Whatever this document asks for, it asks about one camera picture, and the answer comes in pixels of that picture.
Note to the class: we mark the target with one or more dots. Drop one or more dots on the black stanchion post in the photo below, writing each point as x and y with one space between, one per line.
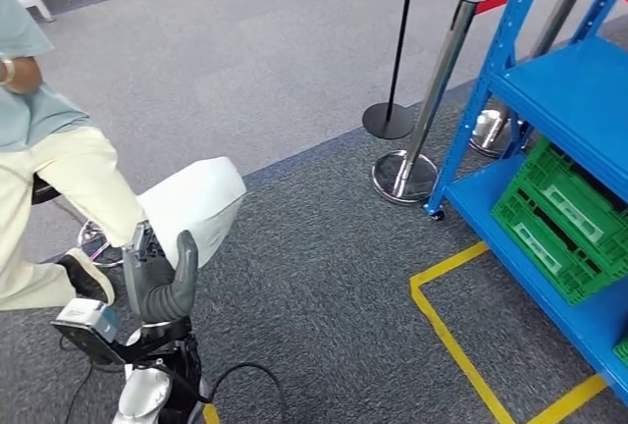
387 122

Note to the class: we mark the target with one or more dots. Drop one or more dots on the green plastic crate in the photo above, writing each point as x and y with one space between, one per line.
574 213
540 249
623 351

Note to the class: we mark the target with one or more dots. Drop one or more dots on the blue metal shelf rack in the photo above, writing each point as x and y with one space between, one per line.
579 96

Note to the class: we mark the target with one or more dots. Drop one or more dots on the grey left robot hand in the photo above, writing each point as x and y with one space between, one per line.
161 291

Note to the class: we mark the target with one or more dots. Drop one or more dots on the person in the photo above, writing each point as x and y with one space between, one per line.
73 174

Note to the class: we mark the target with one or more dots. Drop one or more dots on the chrome stanchion post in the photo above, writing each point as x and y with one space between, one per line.
404 177
491 132

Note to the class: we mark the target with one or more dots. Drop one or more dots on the white plastic shell part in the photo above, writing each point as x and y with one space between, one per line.
196 206

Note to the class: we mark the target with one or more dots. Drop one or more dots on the yellow floor tape square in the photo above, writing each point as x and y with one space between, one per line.
210 416
441 327

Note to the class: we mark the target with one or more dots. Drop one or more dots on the chrome stool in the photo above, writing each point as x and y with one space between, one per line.
44 192

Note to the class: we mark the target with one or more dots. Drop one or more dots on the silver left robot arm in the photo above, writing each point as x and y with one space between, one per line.
145 395

